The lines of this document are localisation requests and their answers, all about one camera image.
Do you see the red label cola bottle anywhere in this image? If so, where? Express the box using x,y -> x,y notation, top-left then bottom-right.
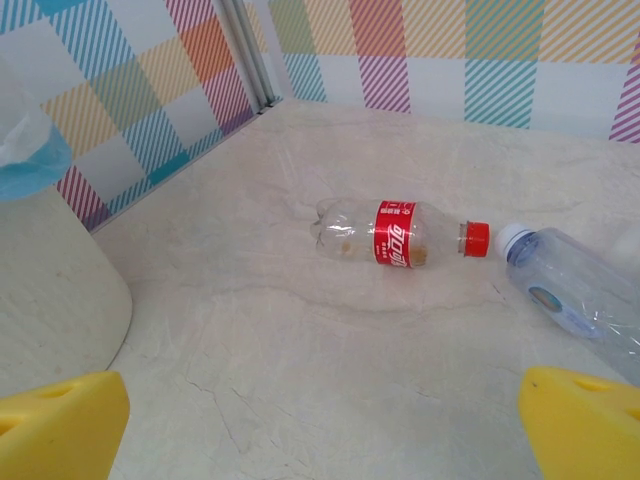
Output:
309,196 -> 491,270

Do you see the translucent blue-white bin liner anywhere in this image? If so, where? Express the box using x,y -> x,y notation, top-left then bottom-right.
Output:
0,49 -> 75,202

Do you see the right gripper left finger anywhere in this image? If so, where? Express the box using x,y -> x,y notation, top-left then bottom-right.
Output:
0,369 -> 131,480

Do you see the aluminium frame post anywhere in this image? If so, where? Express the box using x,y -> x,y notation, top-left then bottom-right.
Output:
214,0 -> 281,116

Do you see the bluish clear water bottle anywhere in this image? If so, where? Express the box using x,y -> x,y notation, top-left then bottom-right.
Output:
497,222 -> 640,389

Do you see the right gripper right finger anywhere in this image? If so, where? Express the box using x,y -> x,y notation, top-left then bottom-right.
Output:
517,364 -> 640,480

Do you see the cream round bin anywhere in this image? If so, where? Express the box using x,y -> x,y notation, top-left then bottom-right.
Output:
0,182 -> 135,399

